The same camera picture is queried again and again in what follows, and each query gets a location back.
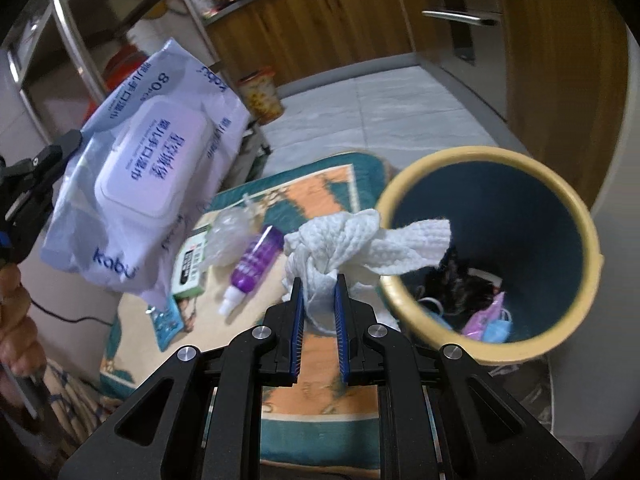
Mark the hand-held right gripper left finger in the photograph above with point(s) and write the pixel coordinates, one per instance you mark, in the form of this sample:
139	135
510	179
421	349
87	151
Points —
295	330

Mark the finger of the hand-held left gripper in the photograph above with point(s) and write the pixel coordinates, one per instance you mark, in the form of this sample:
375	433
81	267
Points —
50	152

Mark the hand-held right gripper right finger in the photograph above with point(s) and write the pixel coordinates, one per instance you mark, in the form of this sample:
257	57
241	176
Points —
341	330

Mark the white paper towel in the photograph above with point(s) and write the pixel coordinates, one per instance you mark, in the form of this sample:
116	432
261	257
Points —
340	245

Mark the white purple wet wipes pack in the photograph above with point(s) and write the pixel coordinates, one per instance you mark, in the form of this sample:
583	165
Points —
150	160

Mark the pink face mask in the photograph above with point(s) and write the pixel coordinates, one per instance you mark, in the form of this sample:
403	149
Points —
482	317

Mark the teal bin with yellow rim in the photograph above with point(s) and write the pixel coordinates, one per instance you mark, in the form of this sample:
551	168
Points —
500	200

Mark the person's left hand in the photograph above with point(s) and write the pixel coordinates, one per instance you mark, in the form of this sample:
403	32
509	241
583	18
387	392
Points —
20	320

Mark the purple tube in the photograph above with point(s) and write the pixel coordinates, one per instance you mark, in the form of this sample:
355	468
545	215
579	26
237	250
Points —
255	260

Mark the crumpled clear plastic bag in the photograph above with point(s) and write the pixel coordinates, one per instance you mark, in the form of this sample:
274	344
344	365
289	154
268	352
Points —
230	235

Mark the orange plastic bag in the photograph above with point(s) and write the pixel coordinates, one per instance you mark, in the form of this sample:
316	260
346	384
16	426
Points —
122	62

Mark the green white box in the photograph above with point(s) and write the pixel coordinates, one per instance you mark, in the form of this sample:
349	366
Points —
190	270

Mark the blue printed packet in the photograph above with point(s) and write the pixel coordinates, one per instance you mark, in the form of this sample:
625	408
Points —
167	325

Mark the patterned teal orange cushion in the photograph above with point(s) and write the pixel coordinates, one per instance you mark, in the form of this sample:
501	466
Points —
325	185

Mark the floral canister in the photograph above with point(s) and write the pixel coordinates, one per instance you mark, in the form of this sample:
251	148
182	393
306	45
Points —
262	97

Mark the wooden kitchen cabinets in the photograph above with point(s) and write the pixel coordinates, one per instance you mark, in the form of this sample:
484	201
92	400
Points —
325	25

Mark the stainless steel oven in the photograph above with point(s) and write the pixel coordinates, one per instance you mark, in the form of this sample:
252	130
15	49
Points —
465	40

